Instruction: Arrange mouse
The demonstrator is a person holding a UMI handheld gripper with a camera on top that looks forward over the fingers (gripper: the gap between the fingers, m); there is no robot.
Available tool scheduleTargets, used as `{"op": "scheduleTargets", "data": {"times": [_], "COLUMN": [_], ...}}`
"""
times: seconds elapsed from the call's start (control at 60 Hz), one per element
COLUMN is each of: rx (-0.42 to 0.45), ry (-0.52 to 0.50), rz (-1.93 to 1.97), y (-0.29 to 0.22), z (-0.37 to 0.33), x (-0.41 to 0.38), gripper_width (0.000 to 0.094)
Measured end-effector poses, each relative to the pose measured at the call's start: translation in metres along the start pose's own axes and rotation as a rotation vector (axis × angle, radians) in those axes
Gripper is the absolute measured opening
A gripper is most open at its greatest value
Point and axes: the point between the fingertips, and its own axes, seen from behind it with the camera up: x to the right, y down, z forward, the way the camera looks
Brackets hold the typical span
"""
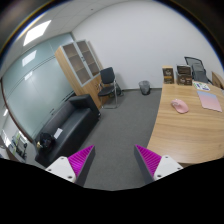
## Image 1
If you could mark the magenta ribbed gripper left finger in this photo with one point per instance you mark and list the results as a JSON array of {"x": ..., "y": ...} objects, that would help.
[{"x": 74, "y": 168}]

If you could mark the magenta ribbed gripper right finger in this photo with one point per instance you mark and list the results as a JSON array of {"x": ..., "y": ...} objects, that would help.
[{"x": 153, "y": 166}]

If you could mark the pink computer mouse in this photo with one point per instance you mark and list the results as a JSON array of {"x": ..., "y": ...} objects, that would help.
[{"x": 180, "y": 106}]

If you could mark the pink mouse pad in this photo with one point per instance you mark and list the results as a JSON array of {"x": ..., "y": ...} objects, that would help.
[{"x": 209, "y": 101}]

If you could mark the black bag on sofa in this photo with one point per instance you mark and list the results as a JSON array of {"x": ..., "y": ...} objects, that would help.
[{"x": 46, "y": 142}]

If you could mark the white paper on sofa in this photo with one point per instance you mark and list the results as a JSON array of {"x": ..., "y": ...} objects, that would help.
[{"x": 57, "y": 133}]

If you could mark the black leather sofa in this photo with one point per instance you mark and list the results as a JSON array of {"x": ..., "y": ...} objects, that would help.
[{"x": 76, "y": 117}]

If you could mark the grey mesh waste bin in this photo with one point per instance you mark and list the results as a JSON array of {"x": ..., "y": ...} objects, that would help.
[{"x": 144, "y": 87}]

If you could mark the black visitor chair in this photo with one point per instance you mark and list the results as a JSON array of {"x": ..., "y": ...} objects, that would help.
[{"x": 108, "y": 84}]

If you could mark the dark box stack right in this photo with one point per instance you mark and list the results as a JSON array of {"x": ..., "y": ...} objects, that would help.
[{"x": 184, "y": 75}]

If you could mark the white printed leaflet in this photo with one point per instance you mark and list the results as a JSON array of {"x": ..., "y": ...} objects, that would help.
[{"x": 201, "y": 86}]

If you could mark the dark brown box left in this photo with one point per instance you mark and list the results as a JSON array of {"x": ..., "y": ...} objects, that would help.
[{"x": 168, "y": 74}]

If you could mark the wooden glass-door cabinet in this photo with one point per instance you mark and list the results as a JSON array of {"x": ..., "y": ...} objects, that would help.
[{"x": 81, "y": 69}]

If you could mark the rectangular ceiling light panel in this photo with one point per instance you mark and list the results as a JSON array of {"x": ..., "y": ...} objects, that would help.
[{"x": 36, "y": 32}]

